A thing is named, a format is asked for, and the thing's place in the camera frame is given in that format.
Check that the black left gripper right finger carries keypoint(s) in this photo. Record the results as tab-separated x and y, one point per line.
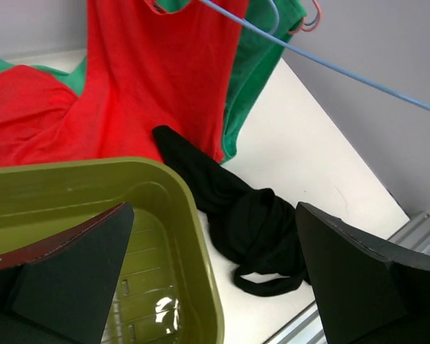
365	279

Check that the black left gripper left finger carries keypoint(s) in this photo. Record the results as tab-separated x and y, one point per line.
60	289

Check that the black tank top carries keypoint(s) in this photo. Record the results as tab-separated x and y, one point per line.
253	228

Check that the blue hanger under green top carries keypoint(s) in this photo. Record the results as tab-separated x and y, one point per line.
276	16

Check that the olive green plastic basket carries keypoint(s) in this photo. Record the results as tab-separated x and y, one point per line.
166	291

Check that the green tank top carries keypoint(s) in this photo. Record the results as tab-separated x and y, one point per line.
255	60

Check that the red tank top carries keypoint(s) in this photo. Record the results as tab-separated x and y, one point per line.
145	68

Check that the light blue wire hanger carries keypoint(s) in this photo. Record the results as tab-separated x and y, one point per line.
315	59

